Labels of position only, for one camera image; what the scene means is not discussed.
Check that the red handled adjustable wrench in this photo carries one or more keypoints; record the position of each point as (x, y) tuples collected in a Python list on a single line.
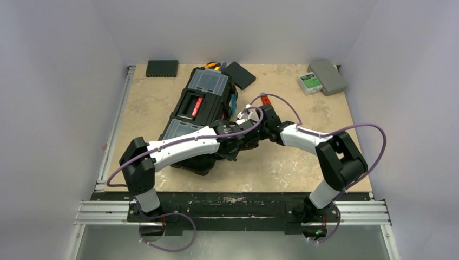
[(265, 99)]

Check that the black plastic toolbox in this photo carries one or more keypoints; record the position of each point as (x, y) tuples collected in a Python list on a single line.
[(209, 95)]

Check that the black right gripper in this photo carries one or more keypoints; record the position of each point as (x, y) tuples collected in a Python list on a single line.
[(268, 112)]

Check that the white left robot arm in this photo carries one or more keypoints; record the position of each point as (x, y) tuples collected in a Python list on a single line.
[(142, 160)]

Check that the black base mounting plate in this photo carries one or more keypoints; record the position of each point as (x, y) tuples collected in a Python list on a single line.
[(223, 211)]

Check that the white green small box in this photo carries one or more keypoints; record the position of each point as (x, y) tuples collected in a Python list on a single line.
[(309, 83)]

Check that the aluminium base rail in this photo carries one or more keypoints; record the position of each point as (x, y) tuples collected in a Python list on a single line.
[(117, 213)]

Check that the black flat case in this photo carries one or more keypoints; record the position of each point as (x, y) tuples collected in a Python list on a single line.
[(241, 76)]

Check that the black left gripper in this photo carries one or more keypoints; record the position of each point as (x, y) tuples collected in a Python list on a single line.
[(239, 147)]

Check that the yellow tools behind toolbox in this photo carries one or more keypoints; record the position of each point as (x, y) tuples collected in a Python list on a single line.
[(215, 65)]

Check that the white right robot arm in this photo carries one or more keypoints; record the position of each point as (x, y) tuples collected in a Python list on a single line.
[(340, 160)]

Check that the grey sharpening stone block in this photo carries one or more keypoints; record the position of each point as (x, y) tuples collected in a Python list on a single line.
[(329, 76)]

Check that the black network switch box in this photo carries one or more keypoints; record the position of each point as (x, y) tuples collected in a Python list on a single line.
[(162, 68)]

